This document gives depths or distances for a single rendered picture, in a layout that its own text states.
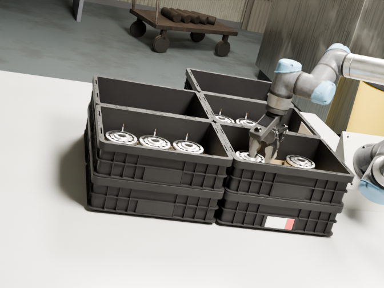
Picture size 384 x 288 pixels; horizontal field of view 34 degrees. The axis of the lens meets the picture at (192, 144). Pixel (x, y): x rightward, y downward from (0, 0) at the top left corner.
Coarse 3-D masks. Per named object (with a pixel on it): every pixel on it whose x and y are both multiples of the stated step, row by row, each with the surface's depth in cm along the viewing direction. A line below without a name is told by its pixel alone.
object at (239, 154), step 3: (240, 150) 213; (243, 150) 214; (246, 150) 215; (237, 153) 210; (240, 153) 212; (243, 153) 212; (237, 156) 208; (240, 156) 209; (243, 156) 209; (258, 156) 212; (261, 156) 213; (246, 159) 207; (249, 159) 208; (258, 159) 210; (261, 159) 211
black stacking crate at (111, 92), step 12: (108, 84) 232; (120, 84) 232; (132, 84) 233; (108, 96) 234; (120, 96) 234; (132, 96) 235; (144, 96) 236; (156, 96) 237; (168, 96) 238; (180, 96) 238; (192, 96) 239; (144, 108) 238; (156, 108) 239; (168, 108) 240; (180, 108) 240; (192, 108) 240
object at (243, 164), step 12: (228, 144) 197; (324, 144) 218; (336, 156) 209; (240, 168) 188; (252, 168) 189; (264, 168) 190; (276, 168) 190; (288, 168) 191; (300, 168) 193; (348, 168) 202; (336, 180) 196; (348, 180) 196
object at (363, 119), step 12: (360, 84) 427; (372, 84) 412; (360, 96) 424; (372, 96) 414; (360, 108) 423; (372, 108) 415; (360, 120) 423; (372, 120) 416; (360, 132) 424; (372, 132) 418
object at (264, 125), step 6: (264, 114) 203; (270, 114) 202; (276, 114) 202; (264, 120) 201; (270, 120) 200; (276, 120) 201; (258, 126) 199; (264, 126) 199; (270, 126) 199; (252, 132) 198; (258, 132) 197; (264, 132) 197; (258, 138) 197
